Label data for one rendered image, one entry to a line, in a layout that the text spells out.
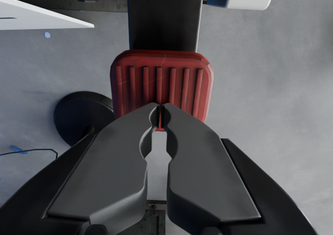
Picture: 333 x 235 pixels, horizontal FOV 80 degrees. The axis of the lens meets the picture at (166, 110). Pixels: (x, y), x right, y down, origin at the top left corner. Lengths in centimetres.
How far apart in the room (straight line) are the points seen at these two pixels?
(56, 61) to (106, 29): 27
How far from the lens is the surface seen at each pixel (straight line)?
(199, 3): 18
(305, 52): 110
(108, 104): 101
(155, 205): 148
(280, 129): 124
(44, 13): 62
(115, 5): 88
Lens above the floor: 88
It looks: 61 degrees down
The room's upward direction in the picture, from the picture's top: 180 degrees clockwise
